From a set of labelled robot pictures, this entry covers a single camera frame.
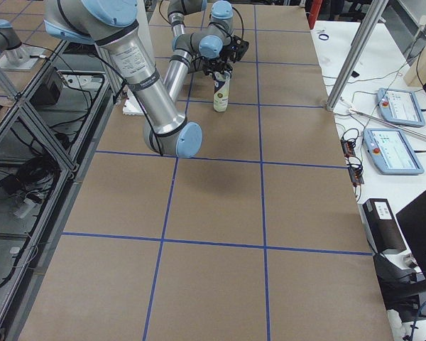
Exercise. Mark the orange circuit board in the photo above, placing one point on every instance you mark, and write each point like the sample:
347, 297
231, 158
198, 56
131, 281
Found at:
353, 162

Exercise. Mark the near teach pendant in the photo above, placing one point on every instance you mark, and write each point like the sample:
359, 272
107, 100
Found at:
391, 152

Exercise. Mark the black monitor arm base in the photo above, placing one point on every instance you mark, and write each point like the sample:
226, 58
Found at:
403, 290

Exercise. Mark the blue tape line crosswise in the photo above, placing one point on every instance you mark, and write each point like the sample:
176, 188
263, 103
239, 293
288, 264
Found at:
217, 244

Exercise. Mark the clear tennis ball tube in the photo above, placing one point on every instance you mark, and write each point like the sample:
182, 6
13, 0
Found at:
221, 91

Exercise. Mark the aluminium frame post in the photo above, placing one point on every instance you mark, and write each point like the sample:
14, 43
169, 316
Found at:
357, 47

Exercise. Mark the far teach pendant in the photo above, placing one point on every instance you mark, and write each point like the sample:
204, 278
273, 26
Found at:
400, 107

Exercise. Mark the black computer monitor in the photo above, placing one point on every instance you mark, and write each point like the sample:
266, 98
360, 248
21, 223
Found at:
412, 222

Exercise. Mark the aluminium frame rack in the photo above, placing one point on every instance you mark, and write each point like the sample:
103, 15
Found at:
48, 132

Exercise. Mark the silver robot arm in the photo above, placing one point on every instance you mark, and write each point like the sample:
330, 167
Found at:
114, 25
177, 11

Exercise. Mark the blue tape line lengthwise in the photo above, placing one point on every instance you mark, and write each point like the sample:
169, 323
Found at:
263, 194

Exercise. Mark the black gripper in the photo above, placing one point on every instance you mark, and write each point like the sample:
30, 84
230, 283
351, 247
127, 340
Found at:
218, 61

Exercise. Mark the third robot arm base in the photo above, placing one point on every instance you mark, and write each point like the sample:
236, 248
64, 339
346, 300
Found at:
14, 55

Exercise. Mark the teach pendant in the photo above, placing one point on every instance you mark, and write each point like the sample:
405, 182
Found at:
391, 152
400, 107

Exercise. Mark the black box with label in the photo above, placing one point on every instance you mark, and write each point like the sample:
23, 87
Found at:
383, 227

